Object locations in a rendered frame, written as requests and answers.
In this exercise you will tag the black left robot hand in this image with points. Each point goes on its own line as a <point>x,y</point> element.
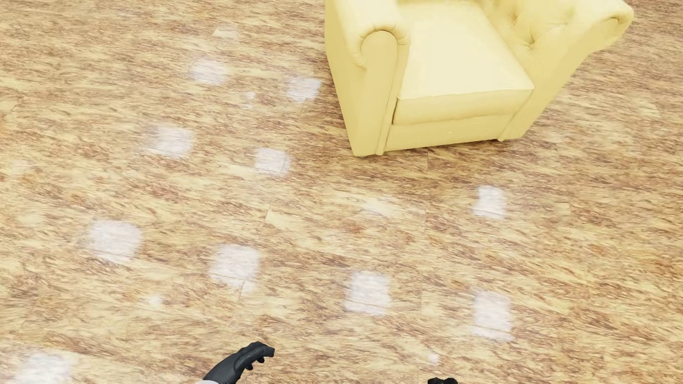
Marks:
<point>240,362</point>

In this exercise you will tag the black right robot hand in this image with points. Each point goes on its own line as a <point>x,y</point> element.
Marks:
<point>442,381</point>

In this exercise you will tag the yellow armchair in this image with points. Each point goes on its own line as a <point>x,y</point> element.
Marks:
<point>459,69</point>

